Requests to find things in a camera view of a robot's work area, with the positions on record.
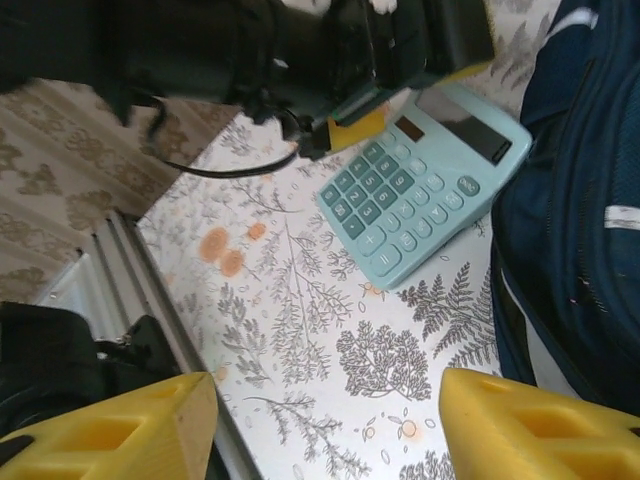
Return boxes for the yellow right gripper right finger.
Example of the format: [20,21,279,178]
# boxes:
[441,368,640,480]

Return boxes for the thin black camera cable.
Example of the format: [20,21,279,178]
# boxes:
[148,93,302,177]

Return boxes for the navy blue student backpack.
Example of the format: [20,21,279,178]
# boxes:
[488,0,640,417]

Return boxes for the teal desk calculator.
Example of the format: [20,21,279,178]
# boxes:
[315,81,534,292]

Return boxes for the aluminium left side rail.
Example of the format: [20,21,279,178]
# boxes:
[47,209,262,480]

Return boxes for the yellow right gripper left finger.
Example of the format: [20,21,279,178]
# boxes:
[0,371,219,480]

